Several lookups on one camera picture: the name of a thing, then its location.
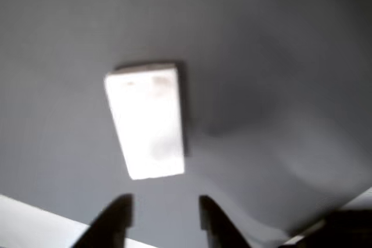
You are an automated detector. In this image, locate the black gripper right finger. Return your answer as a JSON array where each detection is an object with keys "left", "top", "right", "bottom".
[{"left": 199, "top": 195, "right": 248, "bottom": 248}]

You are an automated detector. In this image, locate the grey desk mat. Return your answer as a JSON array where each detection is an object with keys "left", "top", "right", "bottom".
[{"left": 0, "top": 0, "right": 372, "bottom": 248}]

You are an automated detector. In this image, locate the small white block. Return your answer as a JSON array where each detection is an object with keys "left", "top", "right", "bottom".
[{"left": 103, "top": 61, "right": 187, "bottom": 181}]

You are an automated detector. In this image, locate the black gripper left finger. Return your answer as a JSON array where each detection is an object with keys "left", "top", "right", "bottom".
[{"left": 76, "top": 193, "right": 135, "bottom": 248}]

